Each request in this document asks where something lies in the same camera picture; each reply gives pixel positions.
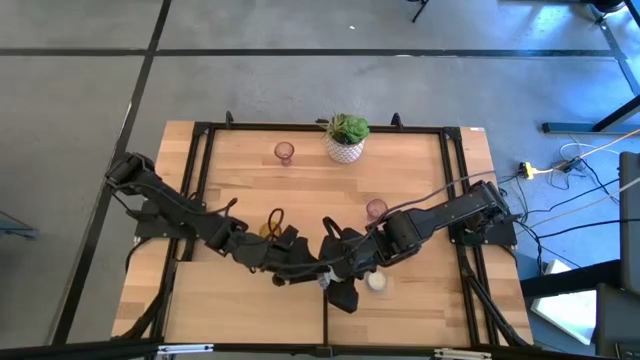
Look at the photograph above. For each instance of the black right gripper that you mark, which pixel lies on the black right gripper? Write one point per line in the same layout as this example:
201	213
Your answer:
350	255

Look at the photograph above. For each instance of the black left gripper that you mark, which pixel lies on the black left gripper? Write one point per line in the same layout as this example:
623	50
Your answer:
265	255

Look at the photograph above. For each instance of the amber glass candle holder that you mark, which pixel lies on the amber glass candle holder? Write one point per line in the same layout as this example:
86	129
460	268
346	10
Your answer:
265	231

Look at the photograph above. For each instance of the pink glass candle holder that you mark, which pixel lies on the pink glass candle holder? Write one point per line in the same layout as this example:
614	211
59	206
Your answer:
284	149
376	206

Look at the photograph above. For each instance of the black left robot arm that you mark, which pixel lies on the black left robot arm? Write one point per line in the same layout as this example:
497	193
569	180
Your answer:
165	200

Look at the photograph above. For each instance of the black divider strip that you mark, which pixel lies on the black divider strip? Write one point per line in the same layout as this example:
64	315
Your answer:
325	325

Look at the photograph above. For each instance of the raised wooden board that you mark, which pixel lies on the raised wooden board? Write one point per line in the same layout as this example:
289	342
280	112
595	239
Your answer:
245	310

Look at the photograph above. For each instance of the succulent in white pot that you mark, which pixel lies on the succulent in white pot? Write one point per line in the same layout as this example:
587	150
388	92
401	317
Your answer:
346	150

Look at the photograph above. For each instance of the white flat panel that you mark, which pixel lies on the white flat panel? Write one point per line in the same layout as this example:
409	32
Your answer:
565	312

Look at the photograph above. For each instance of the yellow power plug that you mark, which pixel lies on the yellow power plug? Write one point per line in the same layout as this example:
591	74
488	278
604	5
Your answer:
527	171

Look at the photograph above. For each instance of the black slanted bar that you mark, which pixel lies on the black slanted bar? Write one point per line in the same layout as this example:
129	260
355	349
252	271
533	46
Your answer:
570	280

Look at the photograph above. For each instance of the black power adapter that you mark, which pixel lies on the black power adapter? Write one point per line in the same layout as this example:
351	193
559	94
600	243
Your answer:
573	165

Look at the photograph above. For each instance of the dark grey box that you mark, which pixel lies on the dark grey box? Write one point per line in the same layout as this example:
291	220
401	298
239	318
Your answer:
617	320

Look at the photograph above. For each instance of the dark desk foot bar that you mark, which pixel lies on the dark desk foot bar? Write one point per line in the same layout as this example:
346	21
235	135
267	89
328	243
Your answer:
570	128

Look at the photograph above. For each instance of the black stand leg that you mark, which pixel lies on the black stand leg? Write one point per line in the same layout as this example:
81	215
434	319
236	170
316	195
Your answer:
421	9

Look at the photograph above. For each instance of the grey floor object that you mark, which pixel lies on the grey floor object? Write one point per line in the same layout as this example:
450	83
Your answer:
15	231

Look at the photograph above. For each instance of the dark grey cabinet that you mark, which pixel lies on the dark grey cabinet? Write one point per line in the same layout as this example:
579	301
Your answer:
630	225

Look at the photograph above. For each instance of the thin grey desk leg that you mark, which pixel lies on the thin grey desk leg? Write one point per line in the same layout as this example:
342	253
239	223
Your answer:
619	59

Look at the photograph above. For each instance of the silver aluminium bracket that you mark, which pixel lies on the silver aluminium bracket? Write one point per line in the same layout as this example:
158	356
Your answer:
462	354
185	348

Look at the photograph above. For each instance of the black aluminium table frame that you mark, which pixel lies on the black aluminium table frame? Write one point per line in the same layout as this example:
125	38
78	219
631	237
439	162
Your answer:
280	127

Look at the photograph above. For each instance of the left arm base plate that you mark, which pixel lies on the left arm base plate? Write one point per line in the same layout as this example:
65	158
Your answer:
150	230

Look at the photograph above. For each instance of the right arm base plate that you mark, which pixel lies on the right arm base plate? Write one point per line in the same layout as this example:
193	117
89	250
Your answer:
500	239

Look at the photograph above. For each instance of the black frame beam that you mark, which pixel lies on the black frame beam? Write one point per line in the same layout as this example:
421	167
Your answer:
75	350

